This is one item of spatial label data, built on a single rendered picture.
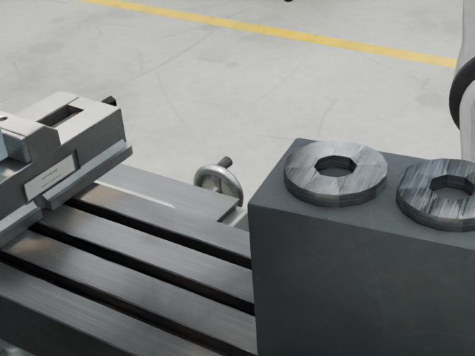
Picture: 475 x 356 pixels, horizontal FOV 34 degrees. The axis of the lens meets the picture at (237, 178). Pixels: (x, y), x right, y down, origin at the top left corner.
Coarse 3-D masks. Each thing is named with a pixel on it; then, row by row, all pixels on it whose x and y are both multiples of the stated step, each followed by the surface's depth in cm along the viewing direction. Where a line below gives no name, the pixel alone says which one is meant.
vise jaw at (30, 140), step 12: (0, 120) 100; (12, 120) 98; (24, 120) 98; (12, 132) 96; (24, 132) 95; (36, 132) 96; (48, 132) 98; (12, 144) 96; (24, 144) 95; (36, 144) 96; (48, 144) 98; (60, 144) 100; (12, 156) 97; (24, 156) 96; (36, 156) 97
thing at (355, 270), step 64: (256, 192) 67; (320, 192) 64; (384, 192) 66; (448, 192) 65; (256, 256) 69; (320, 256) 66; (384, 256) 63; (448, 256) 60; (256, 320) 73; (320, 320) 70; (384, 320) 67; (448, 320) 64
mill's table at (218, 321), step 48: (96, 192) 103; (48, 240) 95; (96, 240) 94; (144, 240) 94; (192, 240) 94; (240, 240) 92; (0, 288) 88; (48, 288) 87; (96, 288) 87; (144, 288) 86; (192, 288) 89; (240, 288) 85; (0, 336) 92; (48, 336) 86; (96, 336) 80; (144, 336) 80; (192, 336) 82; (240, 336) 79
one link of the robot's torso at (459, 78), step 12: (468, 0) 94; (468, 12) 95; (468, 24) 96; (468, 36) 97; (468, 48) 97; (468, 60) 98; (456, 72) 100; (468, 72) 97; (456, 84) 99; (468, 84) 97; (456, 96) 99; (456, 108) 100; (456, 120) 102
